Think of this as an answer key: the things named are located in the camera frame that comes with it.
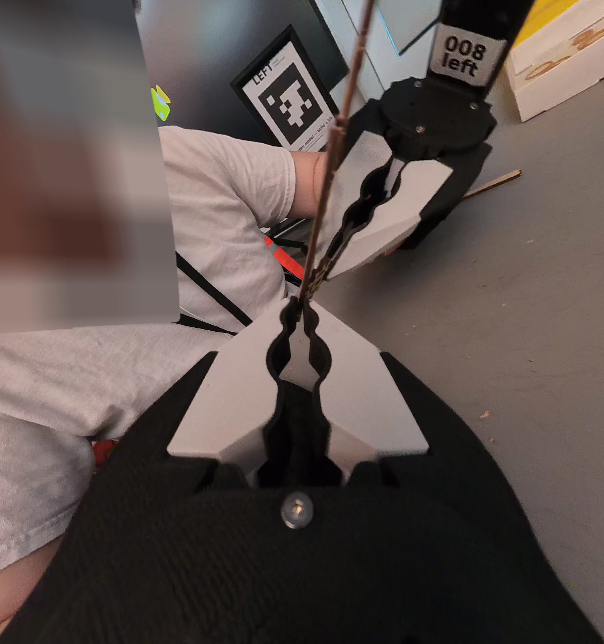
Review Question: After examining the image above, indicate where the person's white shirt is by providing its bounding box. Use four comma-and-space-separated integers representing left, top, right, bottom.
0, 126, 297, 579

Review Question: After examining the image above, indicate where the printed model kit box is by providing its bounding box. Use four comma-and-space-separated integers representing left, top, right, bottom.
505, 0, 604, 122

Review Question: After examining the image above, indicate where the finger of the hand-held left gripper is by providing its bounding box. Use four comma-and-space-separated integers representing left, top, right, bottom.
314, 132, 400, 267
326, 160, 454, 281

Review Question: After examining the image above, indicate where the yellow box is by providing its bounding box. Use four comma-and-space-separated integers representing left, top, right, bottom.
513, 0, 584, 48

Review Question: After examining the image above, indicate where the thin wooden stick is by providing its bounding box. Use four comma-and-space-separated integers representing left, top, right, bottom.
463, 170, 523, 199

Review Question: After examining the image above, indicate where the laser-cut wooden parts sheet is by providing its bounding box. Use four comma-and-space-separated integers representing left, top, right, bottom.
297, 0, 378, 310

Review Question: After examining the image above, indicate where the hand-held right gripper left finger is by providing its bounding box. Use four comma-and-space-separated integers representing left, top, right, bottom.
167, 297, 303, 484

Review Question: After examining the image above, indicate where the orange strap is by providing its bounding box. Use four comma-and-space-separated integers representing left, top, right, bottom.
264, 236, 305, 282

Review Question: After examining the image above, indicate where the black lanyard strap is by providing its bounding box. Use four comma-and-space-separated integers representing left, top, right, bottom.
176, 252, 255, 334

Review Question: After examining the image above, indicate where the person's left forearm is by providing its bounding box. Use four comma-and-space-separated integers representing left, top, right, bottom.
292, 150, 333, 222

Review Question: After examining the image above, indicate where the person's right forearm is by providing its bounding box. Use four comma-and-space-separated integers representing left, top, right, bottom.
0, 541, 61, 644

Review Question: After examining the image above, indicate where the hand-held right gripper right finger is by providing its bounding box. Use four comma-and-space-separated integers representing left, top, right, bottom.
303, 301, 430, 484

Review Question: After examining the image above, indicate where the green and yellow object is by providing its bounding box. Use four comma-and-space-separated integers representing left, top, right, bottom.
150, 85, 173, 122

